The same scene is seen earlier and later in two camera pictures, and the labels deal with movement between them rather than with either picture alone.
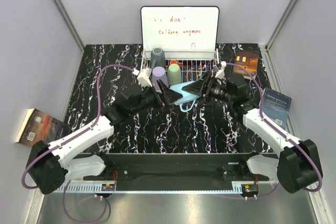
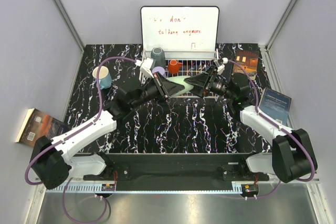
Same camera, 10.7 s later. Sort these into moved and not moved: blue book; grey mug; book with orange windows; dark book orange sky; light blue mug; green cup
Moved: light blue mug; green cup
Not moved: book with orange windows; grey mug; blue book; dark book orange sky
